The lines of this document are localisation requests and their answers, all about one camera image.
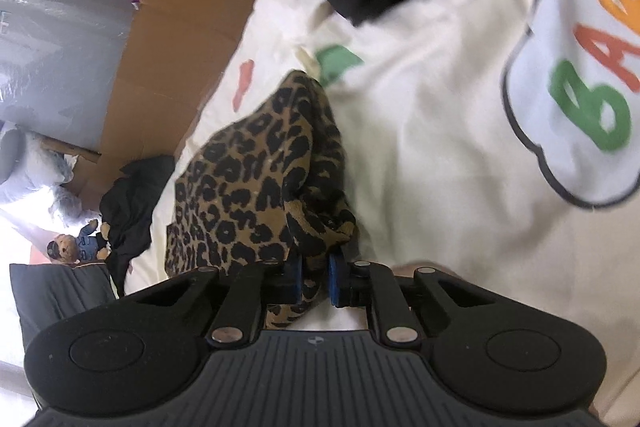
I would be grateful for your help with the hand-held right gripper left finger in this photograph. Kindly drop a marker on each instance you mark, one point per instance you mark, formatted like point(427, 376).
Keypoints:
point(296, 277)

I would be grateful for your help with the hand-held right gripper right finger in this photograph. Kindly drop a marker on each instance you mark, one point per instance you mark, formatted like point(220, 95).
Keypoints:
point(334, 279)

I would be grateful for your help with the leopard print garment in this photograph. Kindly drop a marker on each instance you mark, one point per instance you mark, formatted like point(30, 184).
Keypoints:
point(240, 167)

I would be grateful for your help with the cream bear print blanket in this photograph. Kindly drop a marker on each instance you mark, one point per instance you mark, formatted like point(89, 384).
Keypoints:
point(450, 157)

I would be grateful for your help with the crumpled black garment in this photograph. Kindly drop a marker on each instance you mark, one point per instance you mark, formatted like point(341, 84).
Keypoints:
point(135, 207)

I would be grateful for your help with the teddy bear in blue uniform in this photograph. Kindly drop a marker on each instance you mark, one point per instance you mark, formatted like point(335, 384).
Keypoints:
point(70, 247)

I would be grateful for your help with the dark grey pillow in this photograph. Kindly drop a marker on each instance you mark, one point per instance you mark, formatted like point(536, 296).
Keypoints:
point(55, 297)

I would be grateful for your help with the white plastic bags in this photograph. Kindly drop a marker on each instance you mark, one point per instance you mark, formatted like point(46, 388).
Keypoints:
point(30, 177)

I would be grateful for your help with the brown cardboard sheet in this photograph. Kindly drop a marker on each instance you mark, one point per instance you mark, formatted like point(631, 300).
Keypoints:
point(190, 7)

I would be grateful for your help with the grey wrapped box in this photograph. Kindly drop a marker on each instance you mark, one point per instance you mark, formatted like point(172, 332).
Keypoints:
point(60, 47)

